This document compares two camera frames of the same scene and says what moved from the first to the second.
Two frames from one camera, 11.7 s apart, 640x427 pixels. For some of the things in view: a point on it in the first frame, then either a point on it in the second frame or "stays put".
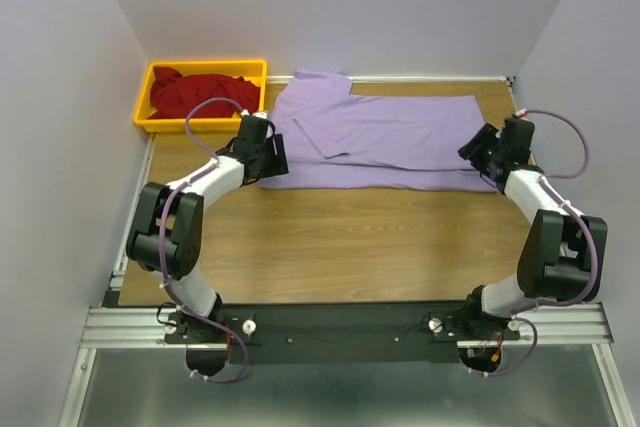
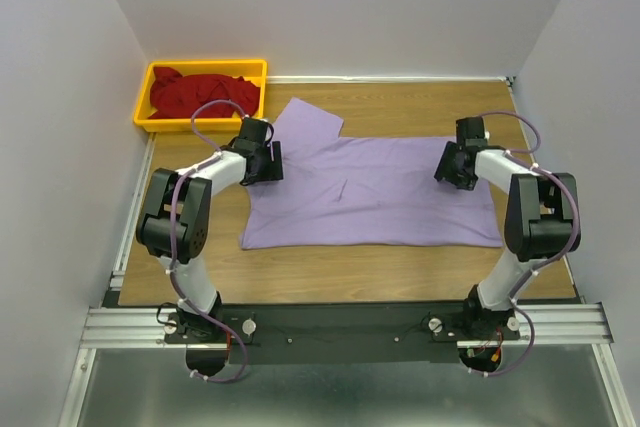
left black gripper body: x=276 y=156 stays put
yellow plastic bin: x=245 y=68 stays put
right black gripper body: x=476 y=145 to x=451 y=167
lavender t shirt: x=336 y=140 to x=363 y=192
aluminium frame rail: x=536 y=325 stays put
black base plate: x=344 y=333 stays put
